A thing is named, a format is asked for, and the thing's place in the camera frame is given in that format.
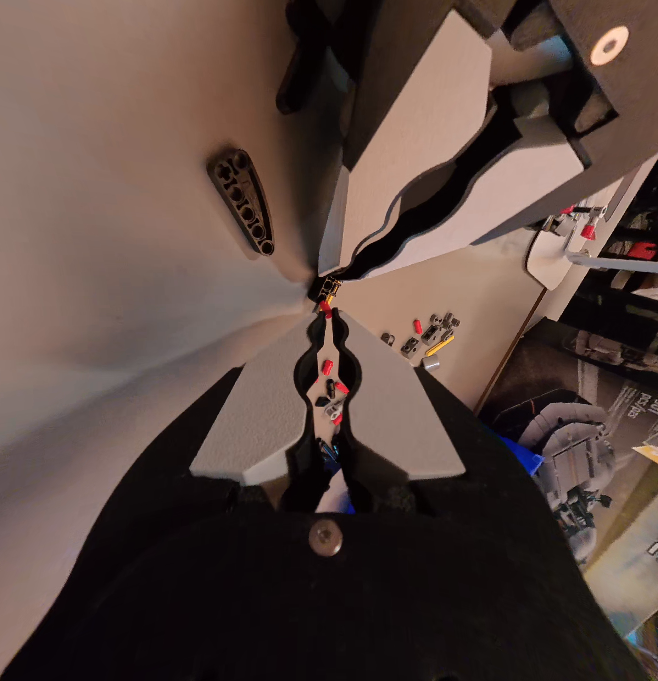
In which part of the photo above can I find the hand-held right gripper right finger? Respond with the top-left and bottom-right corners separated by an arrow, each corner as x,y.
332,309 -> 467,511

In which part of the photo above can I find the dark printed lego box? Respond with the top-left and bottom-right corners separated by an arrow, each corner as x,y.
475,316 -> 658,681

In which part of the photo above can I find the partly built lego car model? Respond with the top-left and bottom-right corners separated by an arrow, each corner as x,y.
542,202 -> 658,261

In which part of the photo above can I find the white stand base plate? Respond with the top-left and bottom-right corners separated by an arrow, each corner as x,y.
525,160 -> 658,292

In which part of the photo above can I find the blue plastic bin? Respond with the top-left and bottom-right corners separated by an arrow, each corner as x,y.
496,433 -> 545,480

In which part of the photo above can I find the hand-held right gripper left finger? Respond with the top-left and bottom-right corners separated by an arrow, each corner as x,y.
190,311 -> 330,511

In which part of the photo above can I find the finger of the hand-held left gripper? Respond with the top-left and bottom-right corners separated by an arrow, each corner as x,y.
317,10 -> 500,280
342,117 -> 586,281

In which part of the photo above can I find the small black lego connector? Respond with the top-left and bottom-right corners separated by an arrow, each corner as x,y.
310,274 -> 343,303

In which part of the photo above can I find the pile of lego pieces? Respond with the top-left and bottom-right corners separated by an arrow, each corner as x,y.
313,311 -> 463,464

